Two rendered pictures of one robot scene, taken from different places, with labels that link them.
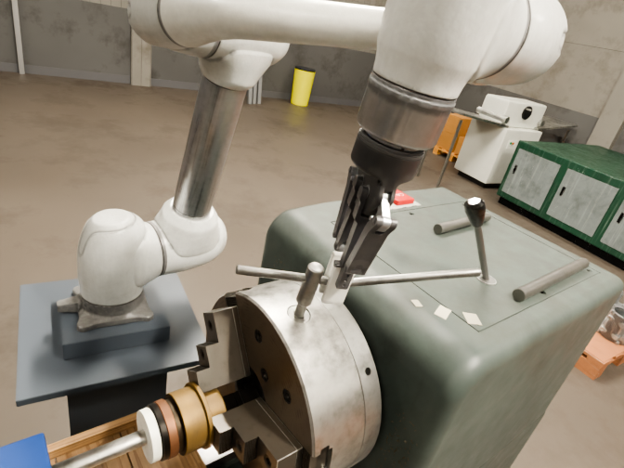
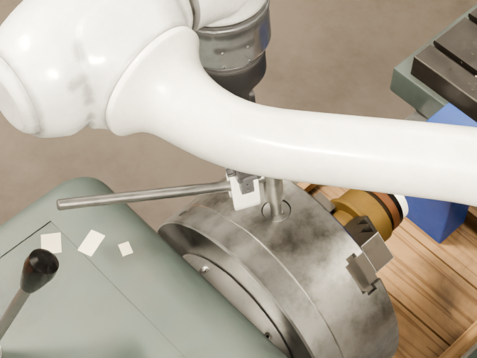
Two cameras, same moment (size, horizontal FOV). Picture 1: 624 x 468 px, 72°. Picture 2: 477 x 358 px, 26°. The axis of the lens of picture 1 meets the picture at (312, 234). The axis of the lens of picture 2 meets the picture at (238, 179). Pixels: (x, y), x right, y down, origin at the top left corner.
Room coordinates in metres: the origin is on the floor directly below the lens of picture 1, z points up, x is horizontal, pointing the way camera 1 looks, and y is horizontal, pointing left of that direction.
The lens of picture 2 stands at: (1.14, -0.06, 2.24)
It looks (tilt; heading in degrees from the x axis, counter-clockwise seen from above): 55 degrees down; 179
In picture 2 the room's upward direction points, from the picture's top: straight up
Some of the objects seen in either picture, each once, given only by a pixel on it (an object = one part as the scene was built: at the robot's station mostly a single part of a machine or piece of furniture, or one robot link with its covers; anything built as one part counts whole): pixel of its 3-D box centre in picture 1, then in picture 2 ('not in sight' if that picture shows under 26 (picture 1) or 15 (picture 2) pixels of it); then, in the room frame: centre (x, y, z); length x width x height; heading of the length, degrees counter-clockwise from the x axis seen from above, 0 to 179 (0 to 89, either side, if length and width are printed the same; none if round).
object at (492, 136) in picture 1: (500, 142); not in sight; (6.00, -2.23, 0.57); 2.41 x 0.60 x 1.13; 125
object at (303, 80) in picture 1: (302, 86); not in sight; (8.49, 0.80, 0.33); 0.40 x 0.40 x 0.67
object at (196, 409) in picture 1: (187, 419); (359, 221); (0.40, 0.11, 1.08); 0.09 x 0.09 x 0.09; 42
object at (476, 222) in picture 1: (474, 212); (40, 272); (0.64, -0.24, 1.38); 0.04 x 0.03 x 0.05; 132
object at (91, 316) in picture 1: (104, 297); not in sight; (0.90, 0.51, 0.83); 0.22 x 0.18 x 0.06; 125
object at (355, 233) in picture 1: (362, 230); not in sight; (0.46, -0.06, 1.39); 0.04 x 0.01 x 0.11; 106
